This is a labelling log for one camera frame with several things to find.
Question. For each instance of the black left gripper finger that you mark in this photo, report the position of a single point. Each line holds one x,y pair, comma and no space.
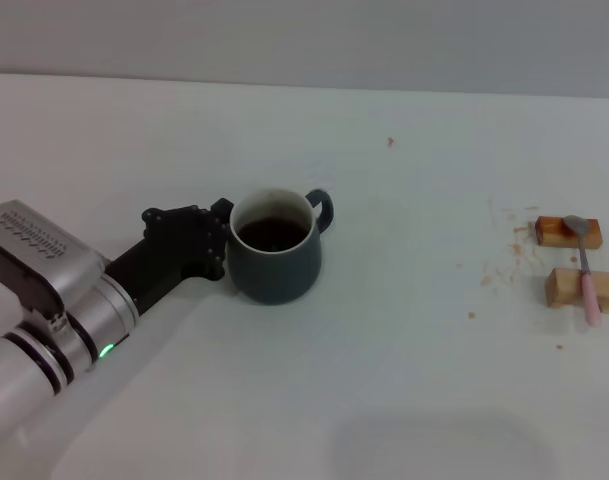
217,250
222,207

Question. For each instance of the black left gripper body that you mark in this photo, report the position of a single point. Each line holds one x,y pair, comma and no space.
169,245

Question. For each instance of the grey ceramic cup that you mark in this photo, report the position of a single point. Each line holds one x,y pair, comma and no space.
276,275

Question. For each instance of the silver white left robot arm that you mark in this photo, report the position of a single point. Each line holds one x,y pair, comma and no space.
44,280

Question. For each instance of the dark coffee liquid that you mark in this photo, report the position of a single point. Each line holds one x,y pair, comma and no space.
271,235

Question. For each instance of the stained wooden block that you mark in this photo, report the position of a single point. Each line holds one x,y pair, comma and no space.
551,232

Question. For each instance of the pale notched wooden block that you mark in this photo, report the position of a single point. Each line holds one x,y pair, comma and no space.
561,287

